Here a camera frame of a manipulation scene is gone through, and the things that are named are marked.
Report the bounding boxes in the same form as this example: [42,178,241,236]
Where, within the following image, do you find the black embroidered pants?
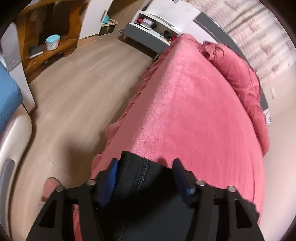
[92,151,260,241]

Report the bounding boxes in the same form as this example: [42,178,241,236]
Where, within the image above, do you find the ship pattern curtain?
[189,0,295,86]

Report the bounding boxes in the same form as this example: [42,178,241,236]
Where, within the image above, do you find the wooden desk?
[16,1,88,83]

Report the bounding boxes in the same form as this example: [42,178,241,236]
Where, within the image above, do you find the white grey nightstand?
[123,10,180,54]

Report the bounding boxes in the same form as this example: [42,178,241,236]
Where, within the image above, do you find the pink bed sheet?
[71,33,266,241]

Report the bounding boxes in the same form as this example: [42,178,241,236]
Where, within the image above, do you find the pink crumpled duvet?
[203,41,270,155]

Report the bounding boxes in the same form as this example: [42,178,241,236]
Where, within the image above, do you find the blue white chair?
[1,23,35,234]

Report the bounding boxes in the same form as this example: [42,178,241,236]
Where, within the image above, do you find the wooden white cabinet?
[79,0,113,39]

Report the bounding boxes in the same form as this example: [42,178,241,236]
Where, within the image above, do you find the white teal lidded jar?
[45,35,61,51]

